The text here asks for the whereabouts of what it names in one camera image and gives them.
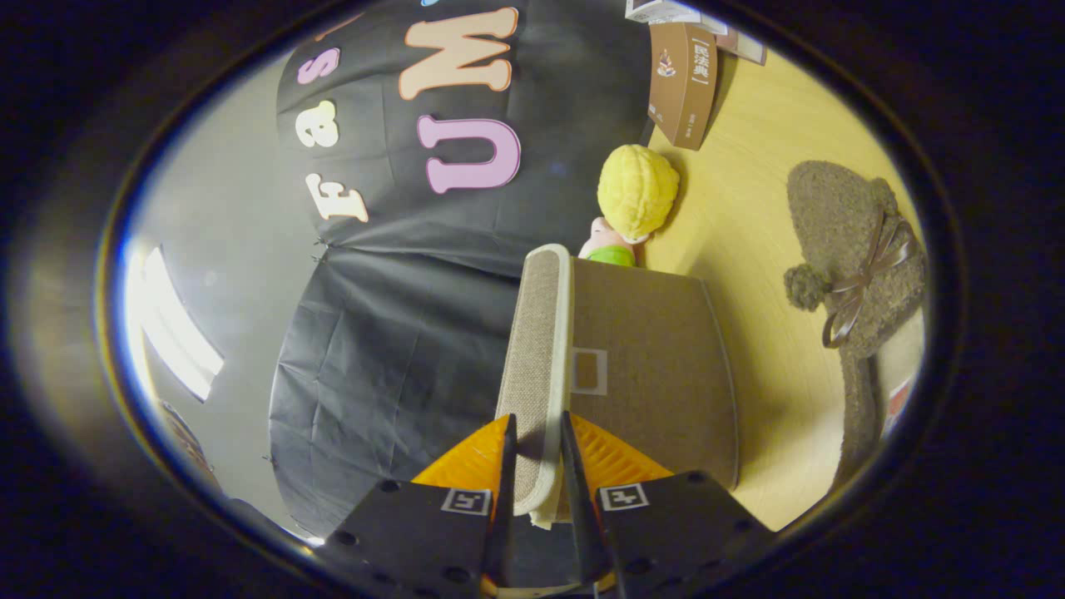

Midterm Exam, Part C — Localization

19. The ceiling light panel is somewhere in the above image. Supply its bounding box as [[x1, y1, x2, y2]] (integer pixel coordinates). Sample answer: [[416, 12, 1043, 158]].
[[136, 245, 226, 403]]

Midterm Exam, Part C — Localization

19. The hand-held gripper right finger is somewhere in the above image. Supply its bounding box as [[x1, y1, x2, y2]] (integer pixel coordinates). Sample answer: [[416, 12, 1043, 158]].
[[558, 409, 775, 599]]

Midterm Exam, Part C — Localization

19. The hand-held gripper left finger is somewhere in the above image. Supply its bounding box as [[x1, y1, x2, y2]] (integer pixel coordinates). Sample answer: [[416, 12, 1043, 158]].
[[320, 413, 519, 599]]

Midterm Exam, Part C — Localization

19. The brown fuzzy slipper shoe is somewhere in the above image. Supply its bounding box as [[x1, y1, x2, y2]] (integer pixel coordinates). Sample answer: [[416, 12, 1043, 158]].
[[783, 160, 929, 488]]

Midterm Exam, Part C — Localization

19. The yellow plush toy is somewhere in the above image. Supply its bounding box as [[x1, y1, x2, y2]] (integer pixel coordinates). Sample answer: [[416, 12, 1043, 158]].
[[596, 143, 681, 243]]

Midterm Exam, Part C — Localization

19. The beige fabric storage box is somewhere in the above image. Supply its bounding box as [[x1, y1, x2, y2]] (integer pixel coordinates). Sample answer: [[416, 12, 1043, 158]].
[[496, 243, 741, 530]]

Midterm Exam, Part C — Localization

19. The black backdrop cloth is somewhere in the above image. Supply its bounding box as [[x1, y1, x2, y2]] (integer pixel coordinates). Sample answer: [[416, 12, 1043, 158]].
[[267, 0, 660, 538]]

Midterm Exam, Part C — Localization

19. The pale pink book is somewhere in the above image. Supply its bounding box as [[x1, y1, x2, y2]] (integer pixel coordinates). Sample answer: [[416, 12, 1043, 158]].
[[714, 28, 769, 67]]

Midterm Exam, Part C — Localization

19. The brown book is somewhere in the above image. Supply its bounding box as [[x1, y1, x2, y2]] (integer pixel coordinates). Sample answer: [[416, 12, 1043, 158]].
[[646, 21, 719, 152]]

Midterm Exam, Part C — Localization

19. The pink and green plush toy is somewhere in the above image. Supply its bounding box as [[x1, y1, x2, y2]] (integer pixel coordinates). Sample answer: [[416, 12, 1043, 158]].
[[577, 216, 651, 268]]

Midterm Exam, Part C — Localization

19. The white book with dark cover photo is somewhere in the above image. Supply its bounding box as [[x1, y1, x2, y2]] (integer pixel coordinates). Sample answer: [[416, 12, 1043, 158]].
[[624, 0, 705, 26]]

